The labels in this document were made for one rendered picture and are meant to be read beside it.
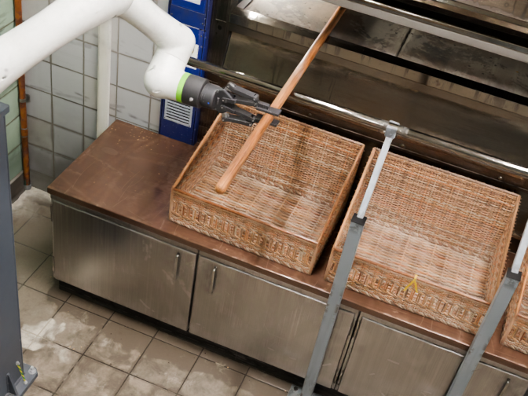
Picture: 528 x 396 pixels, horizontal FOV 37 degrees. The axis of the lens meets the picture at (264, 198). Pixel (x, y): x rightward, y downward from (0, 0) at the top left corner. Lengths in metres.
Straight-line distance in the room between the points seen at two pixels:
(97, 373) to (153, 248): 0.54
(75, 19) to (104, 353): 1.55
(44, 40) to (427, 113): 1.42
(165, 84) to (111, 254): 0.88
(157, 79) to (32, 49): 0.51
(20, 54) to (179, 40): 0.59
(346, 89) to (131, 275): 1.06
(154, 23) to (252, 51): 0.70
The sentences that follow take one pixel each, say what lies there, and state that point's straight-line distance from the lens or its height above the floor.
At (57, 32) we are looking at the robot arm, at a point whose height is 1.51.
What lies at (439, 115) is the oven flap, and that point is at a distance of 2.85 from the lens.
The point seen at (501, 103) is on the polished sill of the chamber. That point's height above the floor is 1.16.
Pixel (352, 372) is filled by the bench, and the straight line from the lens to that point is 2.94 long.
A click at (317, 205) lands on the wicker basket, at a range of 3.00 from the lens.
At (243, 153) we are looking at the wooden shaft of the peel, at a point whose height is 1.21.
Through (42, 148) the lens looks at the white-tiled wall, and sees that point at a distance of 3.70.
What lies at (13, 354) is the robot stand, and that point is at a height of 0.18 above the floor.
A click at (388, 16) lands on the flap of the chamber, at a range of 2.55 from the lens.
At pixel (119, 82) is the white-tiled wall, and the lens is 3.26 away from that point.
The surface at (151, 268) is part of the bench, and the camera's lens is 2.96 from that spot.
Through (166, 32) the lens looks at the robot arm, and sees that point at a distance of 2.36.
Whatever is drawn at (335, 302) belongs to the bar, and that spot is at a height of 0.60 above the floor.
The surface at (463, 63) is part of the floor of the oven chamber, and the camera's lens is 2.91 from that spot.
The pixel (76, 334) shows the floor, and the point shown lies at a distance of 3.22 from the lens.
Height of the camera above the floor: 2.47
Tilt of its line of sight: 39 degrees down
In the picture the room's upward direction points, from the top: 11 degrees clockwise
